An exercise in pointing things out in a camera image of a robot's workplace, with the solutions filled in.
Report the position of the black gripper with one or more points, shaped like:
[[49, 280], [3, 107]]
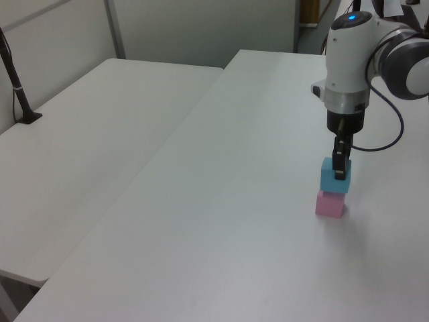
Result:
[[347, 122]]

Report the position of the pink cube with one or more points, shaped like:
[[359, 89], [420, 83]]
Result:
[[328, 204]]

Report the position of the brown wooden board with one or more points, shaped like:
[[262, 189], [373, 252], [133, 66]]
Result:
[[310, 11]]

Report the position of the blue cube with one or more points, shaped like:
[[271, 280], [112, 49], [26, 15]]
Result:
[[330, 182]]

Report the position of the black camera pole stand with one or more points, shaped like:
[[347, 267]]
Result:
[[18, 94]]

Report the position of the grey metal partition post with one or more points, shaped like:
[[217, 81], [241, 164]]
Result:
[[297, 27], [115, 30]]

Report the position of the white side table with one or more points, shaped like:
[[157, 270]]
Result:
[[83, 134]]

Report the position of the thin black upright pole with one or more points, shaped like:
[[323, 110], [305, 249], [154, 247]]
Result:
[[357, 5]]

